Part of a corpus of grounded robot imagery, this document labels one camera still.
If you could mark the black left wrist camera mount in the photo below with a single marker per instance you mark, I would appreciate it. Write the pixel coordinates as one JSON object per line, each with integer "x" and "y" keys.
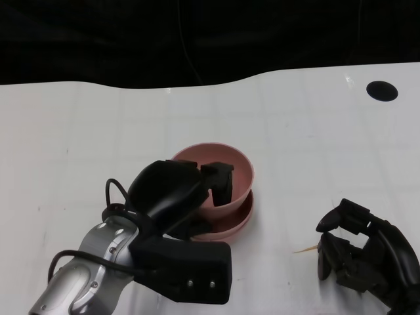
{"x": 197, "y": 262}

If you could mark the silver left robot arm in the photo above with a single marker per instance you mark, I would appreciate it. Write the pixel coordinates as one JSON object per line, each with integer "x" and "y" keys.
{"x": 82, "y": 288}

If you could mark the black round table grommet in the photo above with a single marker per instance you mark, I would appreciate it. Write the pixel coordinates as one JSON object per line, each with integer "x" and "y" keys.
{"x": 382, "y": 91}

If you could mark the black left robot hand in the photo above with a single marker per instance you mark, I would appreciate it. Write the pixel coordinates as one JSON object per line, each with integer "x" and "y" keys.
{"x": 164, "y": 190}

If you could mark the brown sliver on table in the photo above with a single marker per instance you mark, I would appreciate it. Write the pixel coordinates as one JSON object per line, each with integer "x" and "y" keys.
{"x": 306, "y": 250}

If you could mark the pink plastic bowl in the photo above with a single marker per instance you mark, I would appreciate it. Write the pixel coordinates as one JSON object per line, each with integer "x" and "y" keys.
{"x": 239, "y": 220}
{"x": 243, "y": 177}

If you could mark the black backdrop cloth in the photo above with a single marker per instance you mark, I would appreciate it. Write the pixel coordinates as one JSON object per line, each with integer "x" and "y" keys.
{"x": 98, "y": 39}

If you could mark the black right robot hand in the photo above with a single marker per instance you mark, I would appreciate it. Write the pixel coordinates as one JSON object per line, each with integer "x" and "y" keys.
{"x": 393, "y": 262}

